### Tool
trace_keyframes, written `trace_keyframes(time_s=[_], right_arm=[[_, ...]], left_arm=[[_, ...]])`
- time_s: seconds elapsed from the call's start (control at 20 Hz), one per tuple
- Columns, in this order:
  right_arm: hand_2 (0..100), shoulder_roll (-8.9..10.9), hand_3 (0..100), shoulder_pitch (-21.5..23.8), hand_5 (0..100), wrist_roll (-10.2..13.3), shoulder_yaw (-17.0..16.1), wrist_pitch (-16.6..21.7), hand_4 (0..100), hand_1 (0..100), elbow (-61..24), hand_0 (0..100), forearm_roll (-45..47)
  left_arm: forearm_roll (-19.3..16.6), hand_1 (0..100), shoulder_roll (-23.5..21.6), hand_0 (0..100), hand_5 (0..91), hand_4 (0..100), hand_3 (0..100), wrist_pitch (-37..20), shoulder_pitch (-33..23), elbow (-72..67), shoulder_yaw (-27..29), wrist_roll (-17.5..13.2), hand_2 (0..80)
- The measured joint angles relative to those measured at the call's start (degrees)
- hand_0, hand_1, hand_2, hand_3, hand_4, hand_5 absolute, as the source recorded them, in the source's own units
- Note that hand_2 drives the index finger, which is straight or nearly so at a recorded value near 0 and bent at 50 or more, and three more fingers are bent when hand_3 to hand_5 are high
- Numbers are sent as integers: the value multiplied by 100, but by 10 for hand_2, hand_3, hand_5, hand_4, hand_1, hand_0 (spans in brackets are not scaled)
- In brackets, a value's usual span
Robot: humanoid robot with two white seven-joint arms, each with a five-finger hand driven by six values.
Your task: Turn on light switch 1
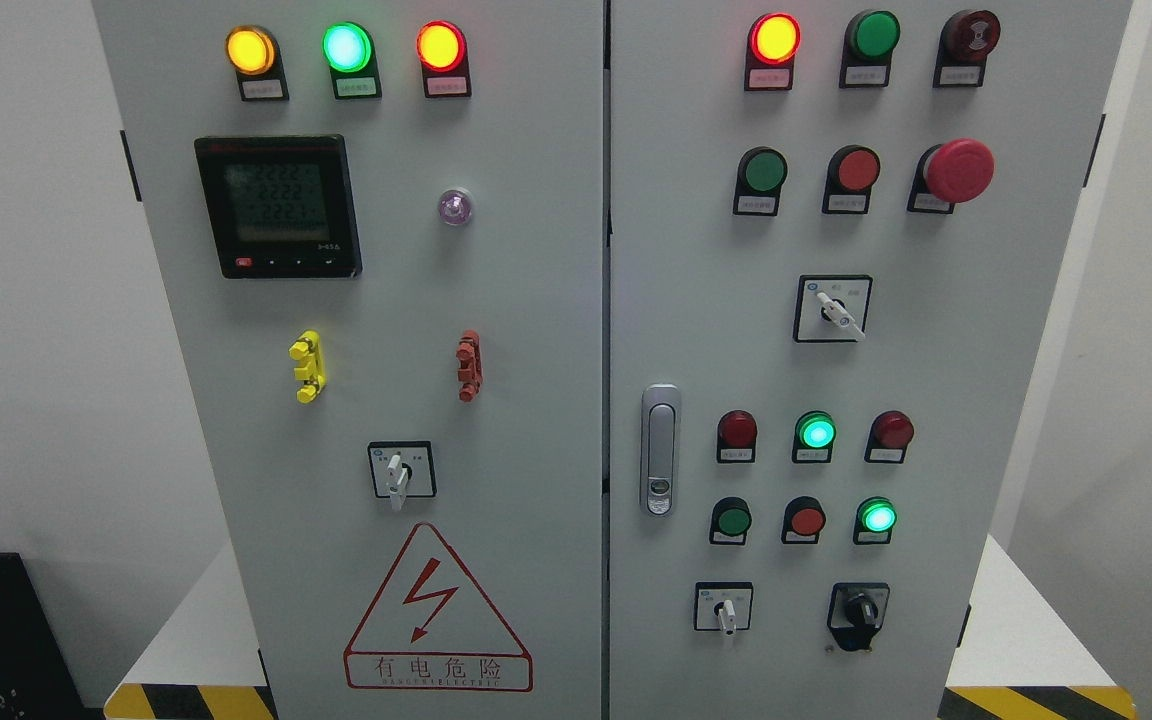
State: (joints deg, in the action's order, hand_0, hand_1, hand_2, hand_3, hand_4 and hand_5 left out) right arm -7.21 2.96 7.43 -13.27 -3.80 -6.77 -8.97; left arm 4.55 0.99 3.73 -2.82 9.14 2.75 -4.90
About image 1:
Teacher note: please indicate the silver door handle lock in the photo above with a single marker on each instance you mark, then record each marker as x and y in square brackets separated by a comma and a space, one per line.
[658, 464]

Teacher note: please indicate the green push button upper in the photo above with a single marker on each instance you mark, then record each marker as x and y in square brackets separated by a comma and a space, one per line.
[759, 179]

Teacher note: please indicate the white rotary light switch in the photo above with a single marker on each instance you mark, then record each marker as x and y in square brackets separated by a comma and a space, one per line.
[402, 470]

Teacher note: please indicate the yellow terminal connector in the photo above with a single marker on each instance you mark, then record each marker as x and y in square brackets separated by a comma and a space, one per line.
[307, 356]

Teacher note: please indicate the grey cabinet door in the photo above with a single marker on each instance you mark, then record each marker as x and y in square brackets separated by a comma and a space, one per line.
[519, 469]
[706, 300]

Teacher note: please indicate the right grey cabinet door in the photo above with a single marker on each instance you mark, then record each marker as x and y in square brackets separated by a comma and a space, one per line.
[706, 300]

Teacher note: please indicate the red indicator light top left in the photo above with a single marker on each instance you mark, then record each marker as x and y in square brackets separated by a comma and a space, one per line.
[443, 54]

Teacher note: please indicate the red emergency stop button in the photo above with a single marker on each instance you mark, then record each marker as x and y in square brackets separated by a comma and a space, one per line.
[957, 171]

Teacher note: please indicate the red push button upper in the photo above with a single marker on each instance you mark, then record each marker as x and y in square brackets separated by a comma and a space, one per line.
[850, 176]

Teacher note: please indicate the red push button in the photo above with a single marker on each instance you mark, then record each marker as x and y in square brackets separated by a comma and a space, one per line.
[850, 176]
[803, 521]

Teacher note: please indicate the green push button lower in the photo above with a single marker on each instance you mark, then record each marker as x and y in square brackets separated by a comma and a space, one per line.
[730, 521]

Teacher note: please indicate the red terminal connector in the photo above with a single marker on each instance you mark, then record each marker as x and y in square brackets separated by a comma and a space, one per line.
[470, 366]

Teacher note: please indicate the green indicator light top right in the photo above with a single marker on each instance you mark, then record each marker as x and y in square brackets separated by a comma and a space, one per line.
[869, 41]

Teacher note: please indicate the dark red indicator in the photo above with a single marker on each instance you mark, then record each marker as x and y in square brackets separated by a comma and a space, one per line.
[736, 434]
[889, 438]

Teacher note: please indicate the red indicator light top right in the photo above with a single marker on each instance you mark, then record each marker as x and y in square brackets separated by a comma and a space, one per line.
[773, 41]

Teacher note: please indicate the yellow indicator light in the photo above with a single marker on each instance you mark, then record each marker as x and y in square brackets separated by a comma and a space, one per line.
[255, 55]

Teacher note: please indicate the white platform with hazard stripes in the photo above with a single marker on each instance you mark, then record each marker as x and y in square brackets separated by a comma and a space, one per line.
[1017, 659]

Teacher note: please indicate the dark red buzzer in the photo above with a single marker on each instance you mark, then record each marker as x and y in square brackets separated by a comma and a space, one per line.
[966, 40]

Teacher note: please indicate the dark red indicator right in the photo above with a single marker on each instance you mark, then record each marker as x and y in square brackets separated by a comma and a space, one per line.
[889, 438]

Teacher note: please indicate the red indicator light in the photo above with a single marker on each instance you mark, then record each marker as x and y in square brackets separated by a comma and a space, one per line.
[443, 54]
[773, 41]

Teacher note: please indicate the white rotary selector switch upper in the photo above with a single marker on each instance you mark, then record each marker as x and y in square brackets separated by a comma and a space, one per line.
[832, 308]

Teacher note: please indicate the dark red indicator left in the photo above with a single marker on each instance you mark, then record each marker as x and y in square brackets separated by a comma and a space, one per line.
[736, 434]

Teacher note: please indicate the green indicator light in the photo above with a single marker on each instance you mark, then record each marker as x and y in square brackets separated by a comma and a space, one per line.
[350, 53]
[869, 41]

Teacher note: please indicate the lit green indicator middle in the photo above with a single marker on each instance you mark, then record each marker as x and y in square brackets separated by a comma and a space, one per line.
[814, 435]

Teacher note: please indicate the black rotary knob switch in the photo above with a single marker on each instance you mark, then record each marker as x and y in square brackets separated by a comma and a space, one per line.
[856, 613]

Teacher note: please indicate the lit green push button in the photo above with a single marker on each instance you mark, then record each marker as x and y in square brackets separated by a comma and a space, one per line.
[874, 521]

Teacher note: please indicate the left grey cabinet door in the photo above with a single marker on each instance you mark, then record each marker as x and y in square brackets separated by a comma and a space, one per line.
[519, 469]

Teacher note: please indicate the green indicator light top left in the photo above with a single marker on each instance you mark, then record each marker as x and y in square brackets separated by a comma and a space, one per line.
[350, 53]

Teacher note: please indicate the small white rotary switch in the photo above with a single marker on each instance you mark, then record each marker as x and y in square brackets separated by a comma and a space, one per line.
[724, 607]

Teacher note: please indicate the red electrical danger sign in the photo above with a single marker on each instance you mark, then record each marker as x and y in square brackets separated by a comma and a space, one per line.
[432, 627]

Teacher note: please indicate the clear white indicator lamp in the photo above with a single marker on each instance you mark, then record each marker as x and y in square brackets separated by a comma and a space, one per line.
[455, 207]

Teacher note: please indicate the black digital power meter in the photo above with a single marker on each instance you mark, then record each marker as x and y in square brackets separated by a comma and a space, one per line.
[280, 206]

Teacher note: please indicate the red push button lower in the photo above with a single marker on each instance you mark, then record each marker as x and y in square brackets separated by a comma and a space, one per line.
[803, 521]

